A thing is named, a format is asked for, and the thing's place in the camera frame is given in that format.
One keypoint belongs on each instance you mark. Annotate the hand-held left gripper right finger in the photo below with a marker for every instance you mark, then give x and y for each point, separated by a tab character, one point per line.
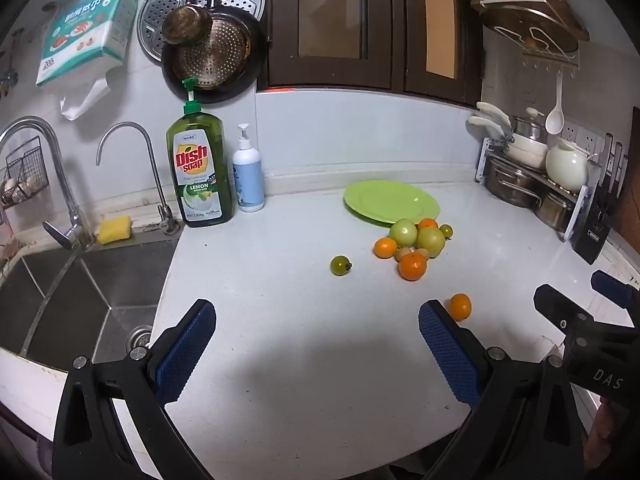
450	355

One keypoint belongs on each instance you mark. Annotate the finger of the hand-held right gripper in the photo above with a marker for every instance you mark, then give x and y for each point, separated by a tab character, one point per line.
555	304
612	285

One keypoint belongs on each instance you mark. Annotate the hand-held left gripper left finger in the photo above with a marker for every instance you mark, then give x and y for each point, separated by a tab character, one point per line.
185	355

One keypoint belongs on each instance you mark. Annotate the large orange mandarin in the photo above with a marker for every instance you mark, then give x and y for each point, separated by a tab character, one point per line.
413	267

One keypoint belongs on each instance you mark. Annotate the small brown kiwi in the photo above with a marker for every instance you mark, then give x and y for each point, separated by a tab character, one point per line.
401	253

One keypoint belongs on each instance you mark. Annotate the yellow-green apple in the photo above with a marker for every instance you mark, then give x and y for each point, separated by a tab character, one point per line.
402	232
431	241

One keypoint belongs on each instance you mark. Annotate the green cherry tomato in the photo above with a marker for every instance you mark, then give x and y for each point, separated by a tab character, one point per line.
340	265
446	230

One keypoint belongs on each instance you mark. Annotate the green plate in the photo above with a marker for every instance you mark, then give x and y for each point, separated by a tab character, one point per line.
385	200

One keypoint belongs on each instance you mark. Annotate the person's right hand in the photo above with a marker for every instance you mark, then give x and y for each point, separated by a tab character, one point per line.
605	430

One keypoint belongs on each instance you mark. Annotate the sink drain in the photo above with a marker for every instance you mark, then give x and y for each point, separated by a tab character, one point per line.
139	337

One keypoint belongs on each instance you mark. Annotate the black knife block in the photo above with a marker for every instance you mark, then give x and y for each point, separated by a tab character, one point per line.
595	230

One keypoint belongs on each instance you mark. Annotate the white pot rack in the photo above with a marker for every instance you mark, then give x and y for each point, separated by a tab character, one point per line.
575	220

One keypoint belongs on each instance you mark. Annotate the small steel pot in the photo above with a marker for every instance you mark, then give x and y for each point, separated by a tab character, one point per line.
555	210

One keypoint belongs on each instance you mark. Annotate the steel sink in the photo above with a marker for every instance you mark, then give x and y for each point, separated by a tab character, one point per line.
75	300

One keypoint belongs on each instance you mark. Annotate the white ceramic jug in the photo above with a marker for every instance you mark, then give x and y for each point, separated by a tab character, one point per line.
565	167

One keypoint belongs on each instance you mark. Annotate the metal dish rack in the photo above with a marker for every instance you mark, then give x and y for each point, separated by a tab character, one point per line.
510	185

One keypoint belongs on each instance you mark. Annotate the yellow sponge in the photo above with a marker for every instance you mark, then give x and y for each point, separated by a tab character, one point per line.
114	230

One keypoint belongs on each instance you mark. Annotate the thin steel faucet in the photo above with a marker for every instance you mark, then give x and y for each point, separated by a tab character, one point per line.
162	210

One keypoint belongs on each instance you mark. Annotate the green dish soap bottle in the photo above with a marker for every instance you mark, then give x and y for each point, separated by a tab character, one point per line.
200	185

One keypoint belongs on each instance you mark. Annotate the tall steel faucet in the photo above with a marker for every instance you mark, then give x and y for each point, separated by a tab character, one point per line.
75	220

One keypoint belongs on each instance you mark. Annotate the white ladle spoon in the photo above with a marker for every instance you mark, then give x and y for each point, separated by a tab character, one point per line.
554	120

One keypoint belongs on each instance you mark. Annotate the white pump bottle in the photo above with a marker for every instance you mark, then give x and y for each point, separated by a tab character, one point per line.
248	180

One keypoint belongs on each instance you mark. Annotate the teal tissue pack bag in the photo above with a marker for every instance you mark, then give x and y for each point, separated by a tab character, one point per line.
80	102

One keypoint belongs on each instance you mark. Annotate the brass colander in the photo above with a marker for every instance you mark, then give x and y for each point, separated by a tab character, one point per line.
220	55

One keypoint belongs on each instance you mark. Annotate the black frying pan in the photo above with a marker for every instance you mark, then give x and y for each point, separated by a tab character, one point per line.
257	55

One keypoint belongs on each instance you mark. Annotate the small copper pot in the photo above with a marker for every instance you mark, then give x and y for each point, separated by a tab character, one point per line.
185	25

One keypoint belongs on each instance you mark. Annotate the paper towel pack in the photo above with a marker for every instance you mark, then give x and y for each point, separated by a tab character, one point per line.
85	30

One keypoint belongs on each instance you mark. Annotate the wall power outlets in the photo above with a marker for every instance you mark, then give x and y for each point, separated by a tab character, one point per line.
582	137

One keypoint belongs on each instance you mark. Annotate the dark wooden window frame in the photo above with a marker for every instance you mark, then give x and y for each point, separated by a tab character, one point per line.
395	35

